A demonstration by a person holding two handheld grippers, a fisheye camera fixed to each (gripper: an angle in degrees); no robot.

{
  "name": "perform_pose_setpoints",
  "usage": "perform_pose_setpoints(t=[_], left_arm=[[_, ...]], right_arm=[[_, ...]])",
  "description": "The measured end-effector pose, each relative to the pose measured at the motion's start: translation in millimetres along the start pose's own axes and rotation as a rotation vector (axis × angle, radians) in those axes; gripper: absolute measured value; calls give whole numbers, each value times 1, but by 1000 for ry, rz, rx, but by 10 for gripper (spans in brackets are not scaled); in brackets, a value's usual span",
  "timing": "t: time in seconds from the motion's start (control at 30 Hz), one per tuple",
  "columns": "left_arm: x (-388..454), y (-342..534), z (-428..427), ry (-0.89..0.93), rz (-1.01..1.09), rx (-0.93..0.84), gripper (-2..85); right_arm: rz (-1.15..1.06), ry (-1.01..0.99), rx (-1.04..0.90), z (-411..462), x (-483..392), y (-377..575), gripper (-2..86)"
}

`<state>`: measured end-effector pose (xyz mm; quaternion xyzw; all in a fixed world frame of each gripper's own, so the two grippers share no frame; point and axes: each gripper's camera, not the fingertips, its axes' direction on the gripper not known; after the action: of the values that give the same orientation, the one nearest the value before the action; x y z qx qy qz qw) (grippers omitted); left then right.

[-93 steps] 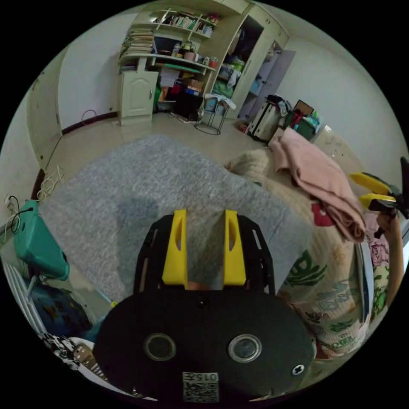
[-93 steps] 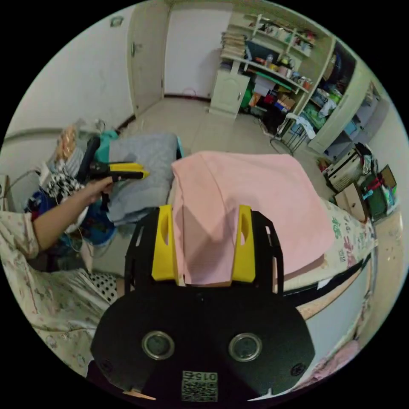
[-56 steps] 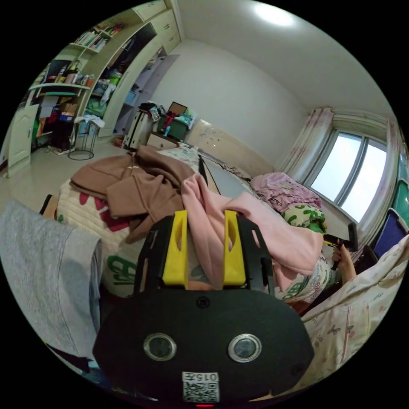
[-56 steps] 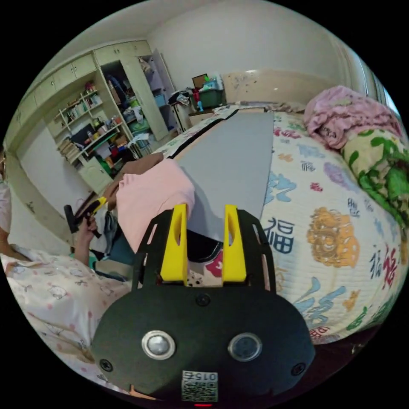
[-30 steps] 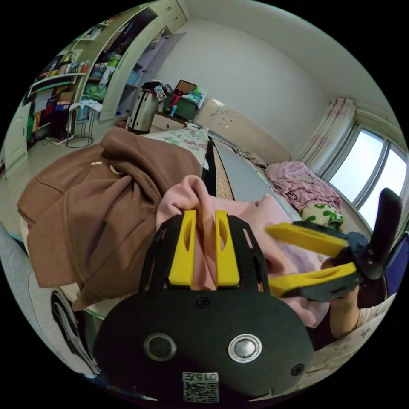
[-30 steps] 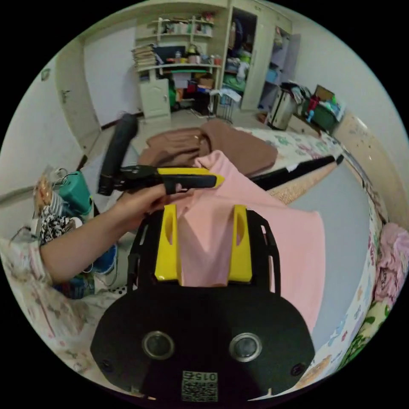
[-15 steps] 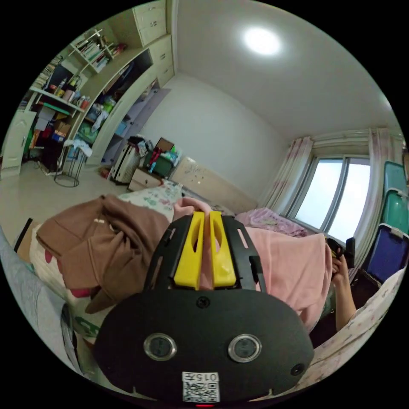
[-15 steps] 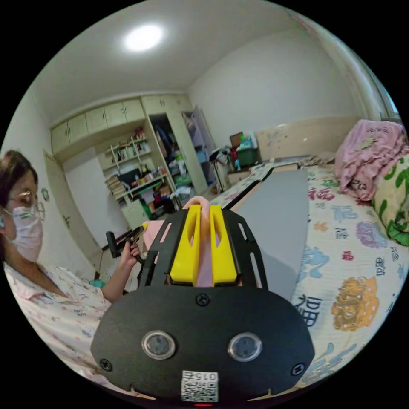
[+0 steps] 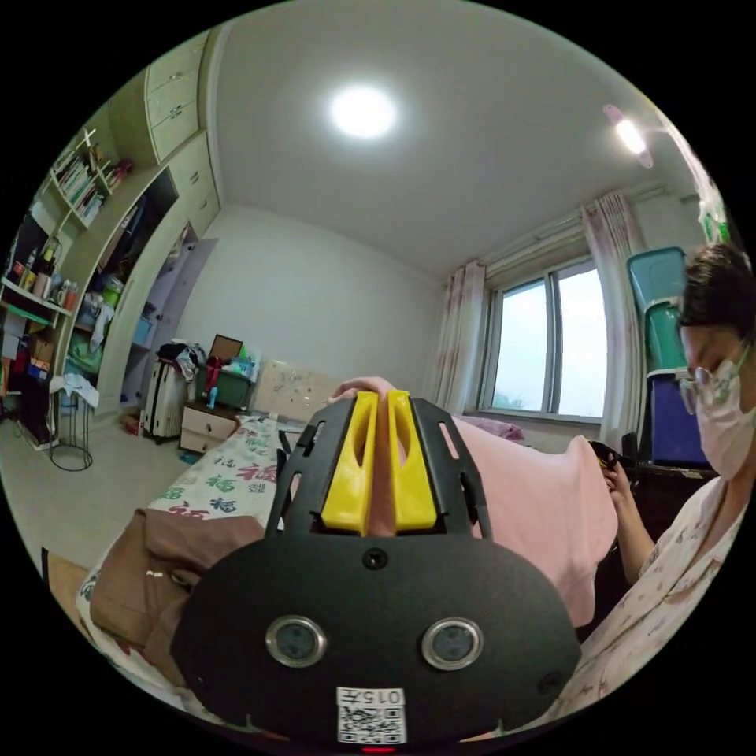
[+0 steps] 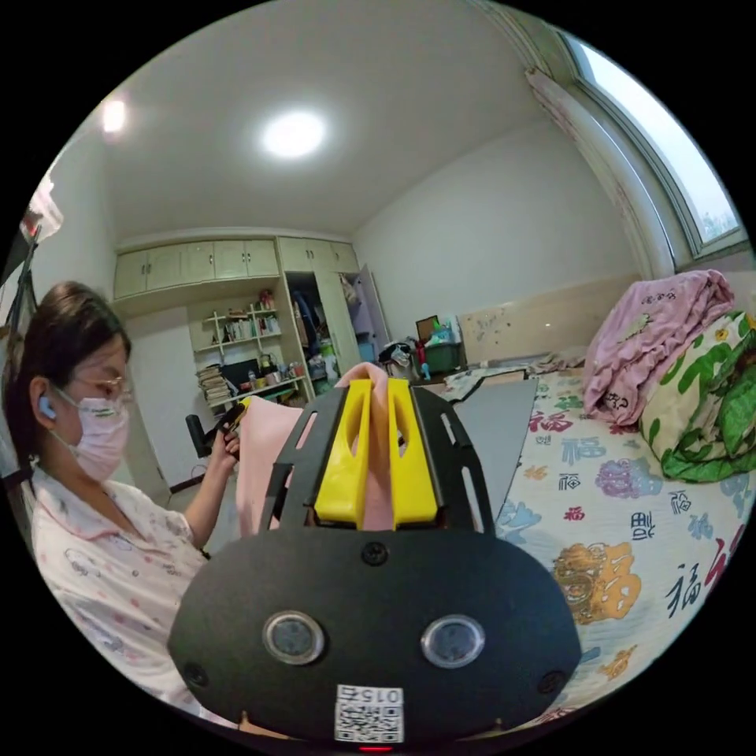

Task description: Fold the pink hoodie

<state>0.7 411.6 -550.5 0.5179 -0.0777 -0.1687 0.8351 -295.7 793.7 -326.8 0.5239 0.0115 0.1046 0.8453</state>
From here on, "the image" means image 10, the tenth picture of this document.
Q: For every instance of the person's body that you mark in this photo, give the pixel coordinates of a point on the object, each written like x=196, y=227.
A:
x=106, y=561

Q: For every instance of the window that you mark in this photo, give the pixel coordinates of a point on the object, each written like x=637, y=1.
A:
x=667, y=147

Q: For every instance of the bed with printed sheet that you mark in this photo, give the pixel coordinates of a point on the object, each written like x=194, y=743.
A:
x=590, y=502

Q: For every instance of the white shelf with books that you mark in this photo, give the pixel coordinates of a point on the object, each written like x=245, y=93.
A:
x=248, y=342

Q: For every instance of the pale green cupboard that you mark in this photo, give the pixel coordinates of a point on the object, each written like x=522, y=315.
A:
x=331, y=307

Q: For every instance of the pale flowered curtain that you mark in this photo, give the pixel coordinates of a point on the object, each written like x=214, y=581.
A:
x=602, y=171

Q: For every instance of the person's left forearm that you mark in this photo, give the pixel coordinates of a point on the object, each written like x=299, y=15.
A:
x=207, y=502

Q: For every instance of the pink hoodie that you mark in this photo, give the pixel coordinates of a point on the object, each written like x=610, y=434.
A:
x=263, y=449

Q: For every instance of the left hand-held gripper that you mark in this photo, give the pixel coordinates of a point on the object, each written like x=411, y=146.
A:
x=199, y=436

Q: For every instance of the grey flat board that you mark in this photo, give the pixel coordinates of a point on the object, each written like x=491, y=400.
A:
x=502, y=431

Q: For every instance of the green and white flowered quilt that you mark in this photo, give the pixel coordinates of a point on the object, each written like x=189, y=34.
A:
x=697, y=401

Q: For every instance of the pink rolled blanket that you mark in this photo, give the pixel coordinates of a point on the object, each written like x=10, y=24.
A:
x=644, y=331

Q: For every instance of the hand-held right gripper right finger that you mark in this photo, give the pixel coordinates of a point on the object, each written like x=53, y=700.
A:
x=413, y=466

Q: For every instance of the person's left hand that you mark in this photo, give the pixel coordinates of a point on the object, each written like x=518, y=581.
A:
x=228, y=449

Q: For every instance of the round ceiling lamp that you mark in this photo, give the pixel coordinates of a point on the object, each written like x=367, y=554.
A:
x=293, y=133

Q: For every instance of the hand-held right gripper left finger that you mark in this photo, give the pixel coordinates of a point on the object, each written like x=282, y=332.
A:
x=342, y=466

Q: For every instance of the green basket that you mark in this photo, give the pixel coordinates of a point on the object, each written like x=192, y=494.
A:
x=442, y=349

